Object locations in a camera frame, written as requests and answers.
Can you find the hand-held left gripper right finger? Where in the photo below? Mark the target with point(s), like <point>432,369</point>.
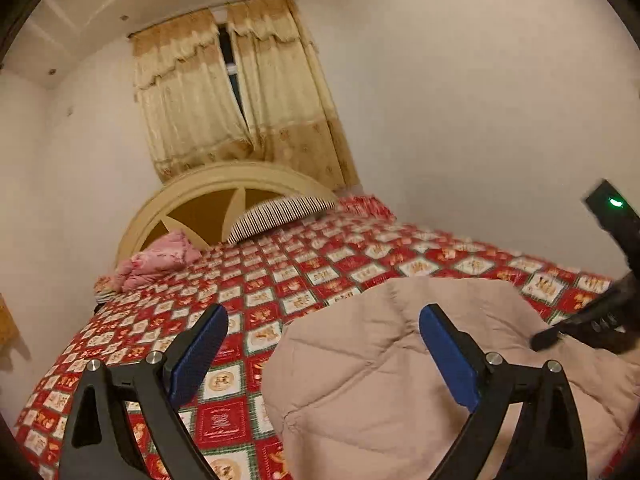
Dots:
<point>445,355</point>

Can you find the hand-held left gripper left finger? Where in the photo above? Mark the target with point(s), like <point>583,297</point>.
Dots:
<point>200,345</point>

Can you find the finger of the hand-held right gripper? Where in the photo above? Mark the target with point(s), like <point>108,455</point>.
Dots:
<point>547,337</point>

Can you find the pink quilted jacket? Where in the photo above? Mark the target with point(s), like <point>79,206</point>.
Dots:
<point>365,375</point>

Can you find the pink folded blanket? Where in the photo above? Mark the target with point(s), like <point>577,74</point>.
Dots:
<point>155,262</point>

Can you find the folded patterned sheet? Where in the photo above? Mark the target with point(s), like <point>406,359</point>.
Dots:
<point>106,286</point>

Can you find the bed with red patterned sheet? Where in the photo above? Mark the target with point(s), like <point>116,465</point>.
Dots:
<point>300,270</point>

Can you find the grey striped pillow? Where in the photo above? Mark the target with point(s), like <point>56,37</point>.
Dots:
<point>280,215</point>

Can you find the cream wooden bed headboard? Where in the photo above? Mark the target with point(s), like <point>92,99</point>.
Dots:
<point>200,175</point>

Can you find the beige patterned side curtain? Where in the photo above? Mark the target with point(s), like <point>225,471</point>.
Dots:
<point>6,320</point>

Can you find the beige patterned window curtain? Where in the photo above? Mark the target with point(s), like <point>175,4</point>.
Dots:
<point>295,105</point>
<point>190,105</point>

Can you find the dark window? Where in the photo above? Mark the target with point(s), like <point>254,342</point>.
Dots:
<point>232,65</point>

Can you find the curtain rod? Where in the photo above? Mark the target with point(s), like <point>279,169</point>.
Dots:
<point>215,9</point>

